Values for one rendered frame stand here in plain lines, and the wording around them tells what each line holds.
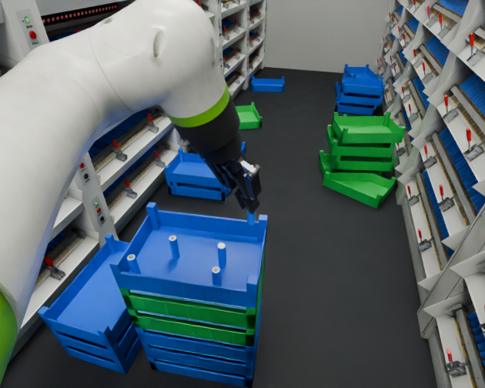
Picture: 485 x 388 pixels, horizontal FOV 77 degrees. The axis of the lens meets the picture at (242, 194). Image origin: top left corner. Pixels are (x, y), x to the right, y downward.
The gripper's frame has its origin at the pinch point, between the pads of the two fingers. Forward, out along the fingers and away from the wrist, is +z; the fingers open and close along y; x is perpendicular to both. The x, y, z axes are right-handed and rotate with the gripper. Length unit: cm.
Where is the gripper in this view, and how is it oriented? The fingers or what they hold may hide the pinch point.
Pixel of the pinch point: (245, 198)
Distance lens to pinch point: 63.9
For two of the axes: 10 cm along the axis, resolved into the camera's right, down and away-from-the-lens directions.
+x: -5.8, 7.6, -3.0
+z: 2.7, 5.2, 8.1
